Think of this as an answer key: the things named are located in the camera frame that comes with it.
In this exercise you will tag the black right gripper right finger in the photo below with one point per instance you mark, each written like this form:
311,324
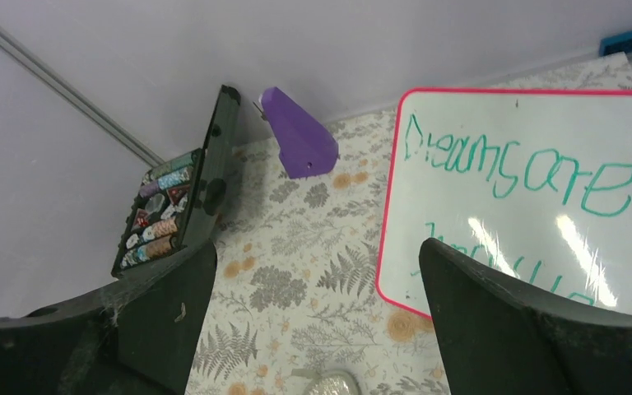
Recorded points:
500,335

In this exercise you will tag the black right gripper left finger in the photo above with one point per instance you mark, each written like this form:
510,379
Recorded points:
137,335

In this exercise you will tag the pink framed whiteboard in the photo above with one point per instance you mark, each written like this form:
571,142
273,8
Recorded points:
533,183

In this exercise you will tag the grey glitter eraser mitt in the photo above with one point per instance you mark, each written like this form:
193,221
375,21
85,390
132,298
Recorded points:
328,382

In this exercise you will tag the black poker chip case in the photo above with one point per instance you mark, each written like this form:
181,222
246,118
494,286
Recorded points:
179,200

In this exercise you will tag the floral table mat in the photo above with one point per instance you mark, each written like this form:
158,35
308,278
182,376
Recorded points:
297,261

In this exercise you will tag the purple metronome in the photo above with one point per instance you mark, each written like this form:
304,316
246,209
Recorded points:
307,148

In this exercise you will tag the blue plastic block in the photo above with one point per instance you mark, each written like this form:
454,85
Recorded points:
621,43

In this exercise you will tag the aluminium frame post left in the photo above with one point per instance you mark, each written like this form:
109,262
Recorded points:
41,70

